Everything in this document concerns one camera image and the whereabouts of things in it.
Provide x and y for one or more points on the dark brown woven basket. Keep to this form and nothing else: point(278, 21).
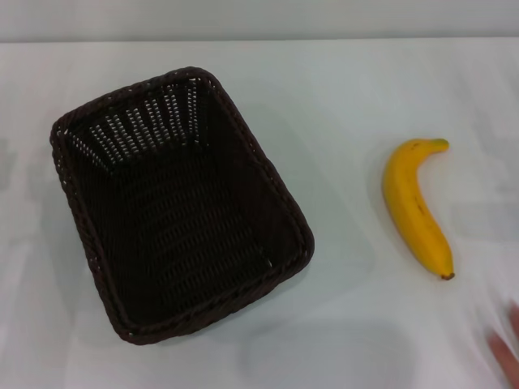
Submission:
point(182, 210)

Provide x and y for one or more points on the yellow banana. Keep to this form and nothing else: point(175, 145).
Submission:
point(409, 190)

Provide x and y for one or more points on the blurred person hand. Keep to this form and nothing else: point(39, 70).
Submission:
point(511, 352)

